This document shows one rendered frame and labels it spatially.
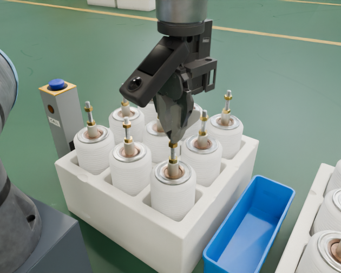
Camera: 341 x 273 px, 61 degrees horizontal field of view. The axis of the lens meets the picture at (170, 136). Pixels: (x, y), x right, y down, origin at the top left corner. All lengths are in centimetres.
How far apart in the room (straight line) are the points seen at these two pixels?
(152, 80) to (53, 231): 26
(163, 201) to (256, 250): 31
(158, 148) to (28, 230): 37
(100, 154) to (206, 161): 25
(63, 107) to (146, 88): 44
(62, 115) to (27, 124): 52
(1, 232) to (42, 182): 62
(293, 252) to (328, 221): 9
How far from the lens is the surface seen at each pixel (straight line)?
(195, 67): 46
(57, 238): 46
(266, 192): 84
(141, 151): 64
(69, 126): 86
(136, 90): 41
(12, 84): 50
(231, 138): 74
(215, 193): 66
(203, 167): 65
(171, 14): 42
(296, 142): 120
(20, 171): 109
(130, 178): 64
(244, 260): 78
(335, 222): 61
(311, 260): 53
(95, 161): 71
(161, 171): 59
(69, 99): 83
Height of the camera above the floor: 65
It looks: 35 degrees down
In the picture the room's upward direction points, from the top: straight up
